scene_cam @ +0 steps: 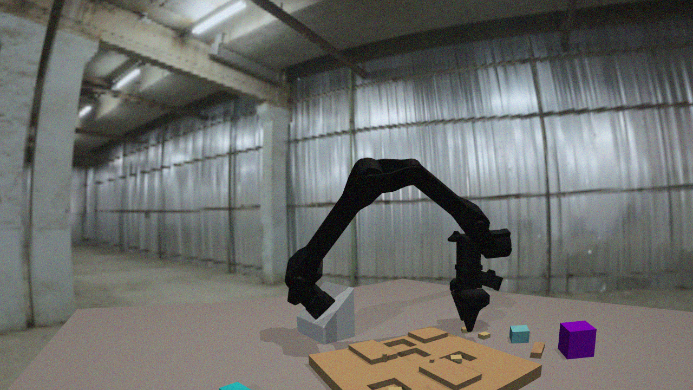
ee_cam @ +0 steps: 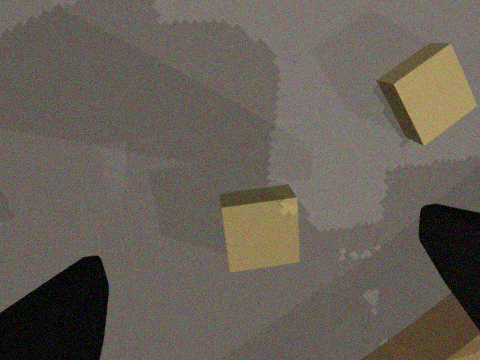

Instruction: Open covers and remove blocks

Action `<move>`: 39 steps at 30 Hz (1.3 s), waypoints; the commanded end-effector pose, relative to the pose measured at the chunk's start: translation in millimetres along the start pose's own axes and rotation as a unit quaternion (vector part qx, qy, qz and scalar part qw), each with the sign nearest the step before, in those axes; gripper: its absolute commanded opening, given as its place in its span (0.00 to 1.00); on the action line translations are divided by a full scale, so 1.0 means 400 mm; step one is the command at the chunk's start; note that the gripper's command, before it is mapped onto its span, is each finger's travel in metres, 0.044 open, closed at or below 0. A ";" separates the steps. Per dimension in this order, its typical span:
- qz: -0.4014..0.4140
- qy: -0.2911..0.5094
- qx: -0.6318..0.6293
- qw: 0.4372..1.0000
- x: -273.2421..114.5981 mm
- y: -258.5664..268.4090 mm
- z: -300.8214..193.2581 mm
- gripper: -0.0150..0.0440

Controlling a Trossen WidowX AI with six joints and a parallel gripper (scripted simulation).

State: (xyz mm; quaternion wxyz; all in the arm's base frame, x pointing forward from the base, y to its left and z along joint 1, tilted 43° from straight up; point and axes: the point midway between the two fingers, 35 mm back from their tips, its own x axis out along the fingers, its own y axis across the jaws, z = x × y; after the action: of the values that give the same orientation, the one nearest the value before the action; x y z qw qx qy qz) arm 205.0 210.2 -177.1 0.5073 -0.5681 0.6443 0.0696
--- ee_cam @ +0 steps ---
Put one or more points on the pale yellow block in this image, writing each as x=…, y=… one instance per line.
x=428, y=92
x=261, y=227

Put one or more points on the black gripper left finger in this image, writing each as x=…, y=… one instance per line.
x=64, y=319

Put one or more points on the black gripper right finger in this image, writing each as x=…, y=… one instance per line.
x=451, y=237

